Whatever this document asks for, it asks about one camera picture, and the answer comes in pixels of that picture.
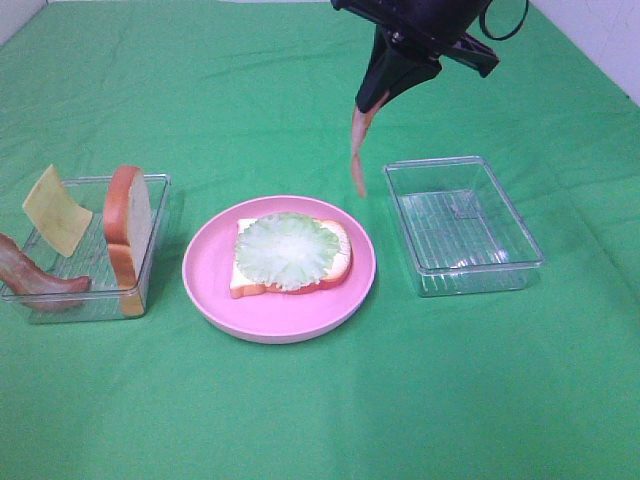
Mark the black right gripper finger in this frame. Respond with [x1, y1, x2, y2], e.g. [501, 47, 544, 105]
[355, 26, 413, 111]
[369, 58, 442, 110]

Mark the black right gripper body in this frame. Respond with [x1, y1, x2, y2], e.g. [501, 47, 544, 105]
[331, 0, 499, 77]

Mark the toy bacon strip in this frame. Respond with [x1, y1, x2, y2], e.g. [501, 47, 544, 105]
[350, 92, 389, 198]
[1, 234, 91, 312]

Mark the green toy lettuce leaf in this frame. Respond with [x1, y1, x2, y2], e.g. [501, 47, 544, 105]
[233, 212, 343, 292]

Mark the toy bread slice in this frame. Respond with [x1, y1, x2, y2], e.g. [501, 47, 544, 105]
[228, 216, 354, 300]
[103, 165, 152, 316]

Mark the yellow toy cheese slice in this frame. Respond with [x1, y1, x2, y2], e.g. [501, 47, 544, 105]
[22, 164, 93, 258]

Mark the clear right plastic tray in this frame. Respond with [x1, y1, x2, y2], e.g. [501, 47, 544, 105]
[383, 156, 544, 297]

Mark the clear plastic tray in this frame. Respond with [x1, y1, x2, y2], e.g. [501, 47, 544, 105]
[1, 174, 171, 324]
[383, 156, 544, 297]

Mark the pink round plate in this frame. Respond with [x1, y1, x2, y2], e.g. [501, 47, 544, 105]
[182, 195, 376, 344]

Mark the clear left plastic tray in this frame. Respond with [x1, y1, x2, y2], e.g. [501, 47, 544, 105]
[1, 174, 171, 324]

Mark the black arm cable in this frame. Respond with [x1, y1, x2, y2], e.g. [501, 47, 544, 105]
[478, 0, 530, 41]

